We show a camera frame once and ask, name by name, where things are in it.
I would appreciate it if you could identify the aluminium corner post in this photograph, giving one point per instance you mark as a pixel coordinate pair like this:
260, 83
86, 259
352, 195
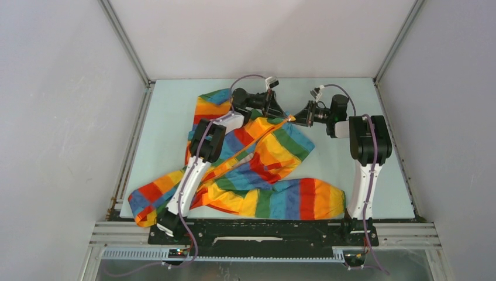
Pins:
125, 41
399, 39

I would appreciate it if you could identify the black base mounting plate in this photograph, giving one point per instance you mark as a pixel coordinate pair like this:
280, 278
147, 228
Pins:
270, 238

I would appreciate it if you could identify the right aluminium corner post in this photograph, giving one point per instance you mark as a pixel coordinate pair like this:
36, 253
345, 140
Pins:
399, 39

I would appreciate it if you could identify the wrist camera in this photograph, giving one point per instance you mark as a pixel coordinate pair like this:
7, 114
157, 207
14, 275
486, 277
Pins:
271, 82
316, 93

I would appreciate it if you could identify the left aluminium corner post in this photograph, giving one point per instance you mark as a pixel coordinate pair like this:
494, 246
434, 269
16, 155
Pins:
125, 41

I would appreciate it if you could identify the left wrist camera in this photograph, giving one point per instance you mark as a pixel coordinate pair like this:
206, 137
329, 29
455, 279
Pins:
271, 82

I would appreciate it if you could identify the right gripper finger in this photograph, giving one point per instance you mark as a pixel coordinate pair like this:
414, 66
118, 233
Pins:
301, 114
303, 122

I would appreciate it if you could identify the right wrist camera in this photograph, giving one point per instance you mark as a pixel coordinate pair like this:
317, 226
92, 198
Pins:
316, 93

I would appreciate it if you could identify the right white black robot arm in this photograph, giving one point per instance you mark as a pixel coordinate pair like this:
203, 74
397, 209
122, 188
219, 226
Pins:
370, 146

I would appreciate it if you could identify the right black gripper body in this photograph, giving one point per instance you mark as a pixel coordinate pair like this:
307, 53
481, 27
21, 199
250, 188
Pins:
321, 115

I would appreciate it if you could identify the aluminium front frame rail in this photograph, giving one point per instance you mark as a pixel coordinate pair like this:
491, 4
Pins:
385, 235

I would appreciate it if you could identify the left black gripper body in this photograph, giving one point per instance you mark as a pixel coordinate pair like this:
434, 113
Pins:
261, 102

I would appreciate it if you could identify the white cable duct strip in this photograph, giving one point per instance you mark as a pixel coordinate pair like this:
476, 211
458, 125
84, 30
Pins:
172, 254

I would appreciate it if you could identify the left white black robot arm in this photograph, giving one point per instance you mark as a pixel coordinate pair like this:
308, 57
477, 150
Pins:
206, 148

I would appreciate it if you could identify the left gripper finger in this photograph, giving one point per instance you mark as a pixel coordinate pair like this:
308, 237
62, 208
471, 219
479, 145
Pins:
273, 104
272, 113

